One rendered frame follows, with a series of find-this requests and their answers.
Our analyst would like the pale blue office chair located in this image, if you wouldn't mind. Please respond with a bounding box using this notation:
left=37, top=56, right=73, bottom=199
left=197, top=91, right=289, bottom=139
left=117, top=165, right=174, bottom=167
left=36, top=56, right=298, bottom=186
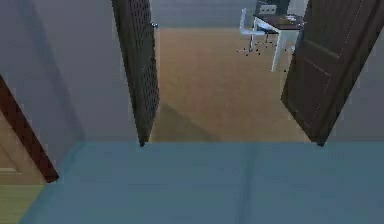
left=236, top=7, right=268, bottom=56

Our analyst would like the white desk with dark top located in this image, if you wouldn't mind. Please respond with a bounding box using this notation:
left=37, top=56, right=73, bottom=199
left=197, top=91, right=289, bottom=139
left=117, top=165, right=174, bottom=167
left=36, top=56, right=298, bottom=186
left=251, top=13, right=306, bottom=73

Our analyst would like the grey box on desk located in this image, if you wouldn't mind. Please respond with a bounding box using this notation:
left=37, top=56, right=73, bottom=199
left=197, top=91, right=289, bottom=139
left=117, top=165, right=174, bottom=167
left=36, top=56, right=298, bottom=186
left=258, top=3, right=278, bottom=16

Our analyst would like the dark brown room door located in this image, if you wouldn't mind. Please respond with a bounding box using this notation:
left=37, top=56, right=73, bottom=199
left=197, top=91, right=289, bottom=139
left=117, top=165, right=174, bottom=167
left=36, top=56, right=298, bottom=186
left=280, top=0, right=384, bottom=148

